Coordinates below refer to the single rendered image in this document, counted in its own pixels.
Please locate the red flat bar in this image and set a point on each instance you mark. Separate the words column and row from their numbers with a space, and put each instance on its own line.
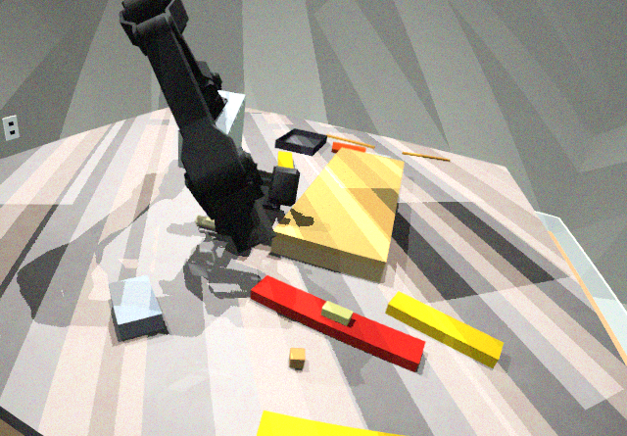
column 337, row 322

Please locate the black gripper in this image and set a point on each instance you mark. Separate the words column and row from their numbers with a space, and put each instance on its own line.
column 283, row 185

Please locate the small tan cube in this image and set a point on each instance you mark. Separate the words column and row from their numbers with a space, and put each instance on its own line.
column 297, row 357

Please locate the tan rectangular panel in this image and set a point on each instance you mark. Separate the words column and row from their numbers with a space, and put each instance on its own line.
column 344, row 220

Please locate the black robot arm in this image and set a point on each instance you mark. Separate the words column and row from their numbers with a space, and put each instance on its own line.
column 217, row 174

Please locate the orange-handled awl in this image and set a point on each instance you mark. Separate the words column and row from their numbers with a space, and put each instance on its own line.
column 337, row 146

